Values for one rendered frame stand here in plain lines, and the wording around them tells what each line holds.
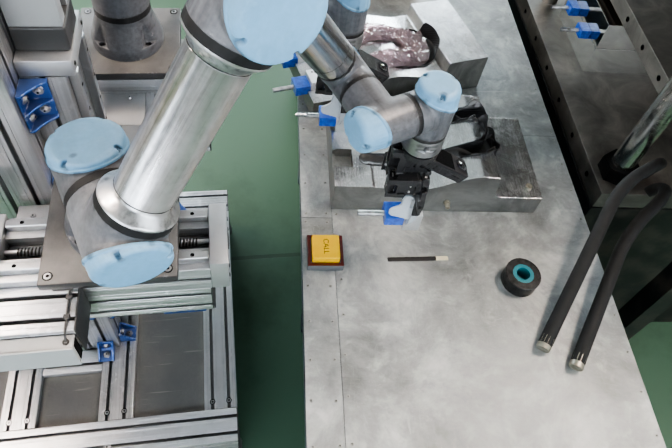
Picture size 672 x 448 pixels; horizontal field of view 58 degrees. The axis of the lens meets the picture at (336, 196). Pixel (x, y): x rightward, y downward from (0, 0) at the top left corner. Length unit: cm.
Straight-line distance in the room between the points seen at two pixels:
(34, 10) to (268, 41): 52
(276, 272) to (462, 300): 102
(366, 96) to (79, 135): 44
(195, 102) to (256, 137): 191
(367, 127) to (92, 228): 42
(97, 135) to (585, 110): 138
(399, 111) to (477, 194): 52
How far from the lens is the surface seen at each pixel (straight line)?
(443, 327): 133
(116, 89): 148
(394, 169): 116
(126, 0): 134
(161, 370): 189
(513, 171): 155
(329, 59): 97
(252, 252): 229
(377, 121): 96
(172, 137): 75
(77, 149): 95
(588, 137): 184
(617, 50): 202
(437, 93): 100
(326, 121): 145
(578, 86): 198
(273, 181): 248
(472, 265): 143
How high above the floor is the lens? 196
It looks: 53 degrees down
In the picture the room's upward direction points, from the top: 11 degrees clockwise
